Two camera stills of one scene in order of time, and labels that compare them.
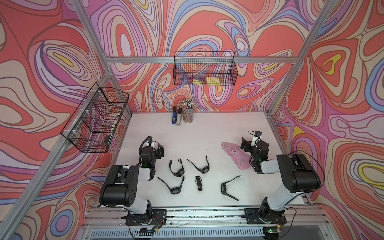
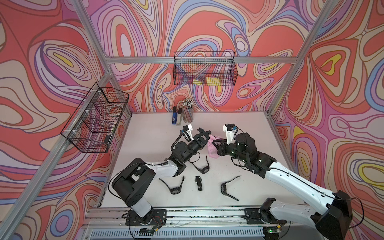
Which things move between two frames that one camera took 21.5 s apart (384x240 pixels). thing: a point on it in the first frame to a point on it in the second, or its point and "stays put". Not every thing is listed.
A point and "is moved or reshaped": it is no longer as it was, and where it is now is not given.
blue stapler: [174, 115] stays put
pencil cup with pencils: [187, 105] stays put
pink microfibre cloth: [239, 156] is moved or reshaped
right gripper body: [248, 148] to [230, 150]
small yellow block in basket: [197, 82] stays put
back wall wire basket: [205, 68] stays put
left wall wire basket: [94, 122] stays put
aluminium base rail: [307, 220] stays put
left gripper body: [156, 155] to [196, 145]
